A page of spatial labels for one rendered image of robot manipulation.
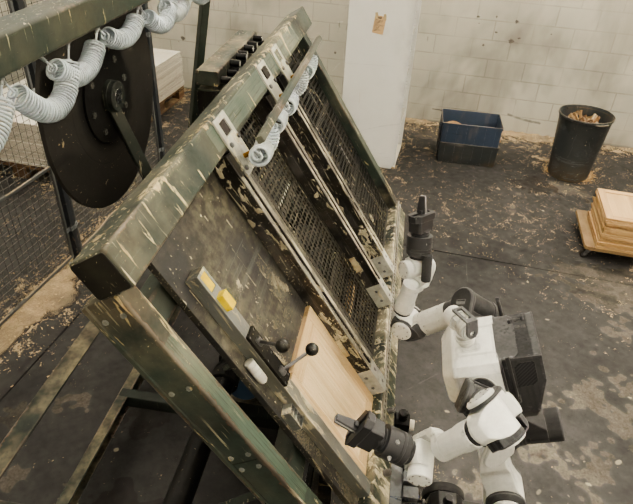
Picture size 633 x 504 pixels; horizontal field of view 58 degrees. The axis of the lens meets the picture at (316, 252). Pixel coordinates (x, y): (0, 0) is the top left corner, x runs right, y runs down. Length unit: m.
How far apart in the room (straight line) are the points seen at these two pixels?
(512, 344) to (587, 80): 5.43
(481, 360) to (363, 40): 4.07
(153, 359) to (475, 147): 5.11
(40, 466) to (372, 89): 4.07
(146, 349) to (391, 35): 4.48
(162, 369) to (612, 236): 4.10
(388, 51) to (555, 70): 2.21
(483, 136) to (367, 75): 1.36
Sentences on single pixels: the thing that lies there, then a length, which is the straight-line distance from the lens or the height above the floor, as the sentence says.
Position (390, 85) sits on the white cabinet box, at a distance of 5.55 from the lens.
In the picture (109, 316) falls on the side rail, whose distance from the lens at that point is 1.28.
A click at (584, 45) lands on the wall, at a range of 6.94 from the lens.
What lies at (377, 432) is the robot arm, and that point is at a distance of 1.53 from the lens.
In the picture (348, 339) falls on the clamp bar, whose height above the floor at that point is 1.16.
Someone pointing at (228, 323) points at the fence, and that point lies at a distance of 1.52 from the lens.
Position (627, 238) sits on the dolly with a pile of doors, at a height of 0.26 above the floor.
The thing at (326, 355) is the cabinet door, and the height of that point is 1.17.
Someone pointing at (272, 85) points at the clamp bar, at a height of 1.87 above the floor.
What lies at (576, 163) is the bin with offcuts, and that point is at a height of 0.22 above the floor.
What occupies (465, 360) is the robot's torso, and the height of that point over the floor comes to 1.34.
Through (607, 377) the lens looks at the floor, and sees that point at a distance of 4.05.
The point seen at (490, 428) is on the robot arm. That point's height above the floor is 1.51.
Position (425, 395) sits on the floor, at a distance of 3.52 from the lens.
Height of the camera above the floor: 2.58
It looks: 35 degrees down
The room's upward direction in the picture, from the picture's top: 3 degrees clockwise
